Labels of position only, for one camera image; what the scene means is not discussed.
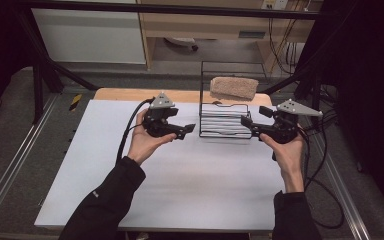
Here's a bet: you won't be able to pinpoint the person's left hand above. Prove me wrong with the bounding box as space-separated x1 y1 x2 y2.
127 109 178 166

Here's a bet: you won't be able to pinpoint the light wooden desk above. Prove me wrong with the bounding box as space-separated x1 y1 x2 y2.
136 0 316 73

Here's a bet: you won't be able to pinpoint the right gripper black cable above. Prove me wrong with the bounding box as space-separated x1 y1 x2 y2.
298 109 346 231

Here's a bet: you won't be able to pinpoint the white chair base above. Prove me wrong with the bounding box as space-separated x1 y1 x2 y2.
164 36 200 53

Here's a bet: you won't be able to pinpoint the yellow black striped marker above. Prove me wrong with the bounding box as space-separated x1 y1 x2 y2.
68 93 83 112

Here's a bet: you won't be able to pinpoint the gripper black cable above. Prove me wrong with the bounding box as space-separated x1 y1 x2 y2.
298 109 346 231
115 96 156 165

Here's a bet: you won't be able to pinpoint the black metal stand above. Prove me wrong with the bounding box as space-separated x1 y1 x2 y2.
15 9 100 125
262 58 325 129

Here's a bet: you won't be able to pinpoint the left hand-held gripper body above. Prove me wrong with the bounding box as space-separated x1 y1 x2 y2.
142 92 178 138

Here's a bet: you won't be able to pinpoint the black wire rack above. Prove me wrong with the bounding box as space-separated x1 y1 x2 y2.
198 60 270 140

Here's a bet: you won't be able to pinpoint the hanging black cables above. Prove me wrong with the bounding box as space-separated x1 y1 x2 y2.
267 16 302 76

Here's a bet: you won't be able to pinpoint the person's right hand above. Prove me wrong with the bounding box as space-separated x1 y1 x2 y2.
259 132 306 178

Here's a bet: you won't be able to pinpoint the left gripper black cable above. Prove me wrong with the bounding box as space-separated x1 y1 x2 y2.
115 96 156 165

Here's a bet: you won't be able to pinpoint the aluminium floor rail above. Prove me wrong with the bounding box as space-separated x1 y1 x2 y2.
0 94 60 232
303 116 372 240

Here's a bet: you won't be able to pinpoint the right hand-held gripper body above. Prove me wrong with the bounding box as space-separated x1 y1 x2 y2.
256 98 323 145

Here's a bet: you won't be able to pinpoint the white cabinet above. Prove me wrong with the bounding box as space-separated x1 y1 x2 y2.
31 0 147 65

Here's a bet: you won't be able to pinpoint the beige fluffy towel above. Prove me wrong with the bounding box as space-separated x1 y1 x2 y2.
209 76 260 101

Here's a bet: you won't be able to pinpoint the white wall socket strip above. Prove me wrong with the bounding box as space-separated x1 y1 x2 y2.
261 0 290 11

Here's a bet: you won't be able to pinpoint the black metal frame bar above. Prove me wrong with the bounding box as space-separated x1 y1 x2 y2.
15 0 322 21

